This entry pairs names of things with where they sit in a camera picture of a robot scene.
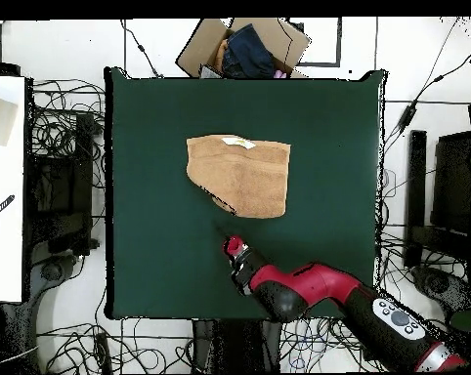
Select black ridged tool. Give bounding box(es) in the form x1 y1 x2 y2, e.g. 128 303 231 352
0 193 17 226

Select black flat panel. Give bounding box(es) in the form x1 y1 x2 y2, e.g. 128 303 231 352
430 130 471 235

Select dark blue jeans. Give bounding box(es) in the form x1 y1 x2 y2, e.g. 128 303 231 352
221 22 277 79

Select orange cloth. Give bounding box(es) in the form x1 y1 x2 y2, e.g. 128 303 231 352
213 38 229 73

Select dark green table cloth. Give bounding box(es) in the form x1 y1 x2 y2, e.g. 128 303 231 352
104 66 387 321

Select black office chair base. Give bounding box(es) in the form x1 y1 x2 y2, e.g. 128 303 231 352
23 253 86 313
410 265 471 313

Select black equipment rack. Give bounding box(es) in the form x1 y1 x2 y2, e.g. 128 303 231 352
25 112 100 257

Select brown cardboard box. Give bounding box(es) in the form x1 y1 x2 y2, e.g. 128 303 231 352
175 17 312 79

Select white table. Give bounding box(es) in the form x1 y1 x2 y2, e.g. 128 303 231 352
0 75 25 303

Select black power strip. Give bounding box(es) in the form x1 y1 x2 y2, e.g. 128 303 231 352
94 331 113 374

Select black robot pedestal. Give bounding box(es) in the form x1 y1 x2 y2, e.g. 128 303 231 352
192 319 284 372

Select black upright post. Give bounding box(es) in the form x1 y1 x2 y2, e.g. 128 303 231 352
405 129 428 269

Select orange terry towel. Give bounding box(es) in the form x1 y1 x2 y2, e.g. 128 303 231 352
186 133 292 219

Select black power adapter with cable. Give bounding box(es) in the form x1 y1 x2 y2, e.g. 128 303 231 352
383 42 471 151

